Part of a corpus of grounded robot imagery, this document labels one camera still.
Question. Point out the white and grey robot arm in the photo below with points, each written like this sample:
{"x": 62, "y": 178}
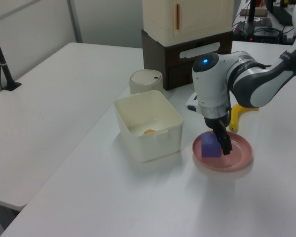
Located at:
{"x": 212, "y": 81}

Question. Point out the cream open storage bin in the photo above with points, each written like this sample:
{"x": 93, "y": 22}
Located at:
{"x": 150, "y": 148}

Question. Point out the black camera stand pole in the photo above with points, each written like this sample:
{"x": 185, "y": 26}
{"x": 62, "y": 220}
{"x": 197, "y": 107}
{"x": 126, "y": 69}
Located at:
{"x": 2, "y": 64}

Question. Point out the black monitor stand post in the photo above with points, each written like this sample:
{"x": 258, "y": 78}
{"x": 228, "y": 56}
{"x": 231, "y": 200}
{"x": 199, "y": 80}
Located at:
{"x": 252, "y": 11}

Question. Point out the toasted bread piece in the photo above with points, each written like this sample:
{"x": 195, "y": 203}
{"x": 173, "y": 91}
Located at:
{"x": 149, "y": 132}

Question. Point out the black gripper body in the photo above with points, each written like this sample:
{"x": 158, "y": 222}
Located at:
{"x": 215, "y": 122}

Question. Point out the yellow toy banana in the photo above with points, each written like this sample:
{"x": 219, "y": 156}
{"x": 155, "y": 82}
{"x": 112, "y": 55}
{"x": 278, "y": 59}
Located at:
{"x": 234, "y": 118}

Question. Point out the small cream lidded trash can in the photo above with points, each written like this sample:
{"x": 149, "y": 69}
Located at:
{"x": 145, "y": 79}

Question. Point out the pink plastic plate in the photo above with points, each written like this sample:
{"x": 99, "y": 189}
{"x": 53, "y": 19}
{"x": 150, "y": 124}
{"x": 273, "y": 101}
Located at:
{"x": 239, "y": 153}

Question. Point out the purple foam cube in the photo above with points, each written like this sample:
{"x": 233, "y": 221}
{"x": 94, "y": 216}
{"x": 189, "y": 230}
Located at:
{"x": 209, "y": 148}

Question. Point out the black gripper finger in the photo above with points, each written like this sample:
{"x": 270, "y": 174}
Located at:
{"x": 225, "y": 143}

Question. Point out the brown cardboard box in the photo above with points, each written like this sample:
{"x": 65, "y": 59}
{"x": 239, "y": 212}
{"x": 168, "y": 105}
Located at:
{"x": 261, "y": 11}

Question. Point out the black electronics box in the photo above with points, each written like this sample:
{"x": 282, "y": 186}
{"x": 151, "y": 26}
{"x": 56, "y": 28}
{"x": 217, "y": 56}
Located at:
{"x": 261, "y": 33}

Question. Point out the dark brown wooden drawer box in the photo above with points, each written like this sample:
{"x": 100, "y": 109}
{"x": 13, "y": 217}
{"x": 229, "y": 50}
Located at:
{"x": 172, "y": 71}

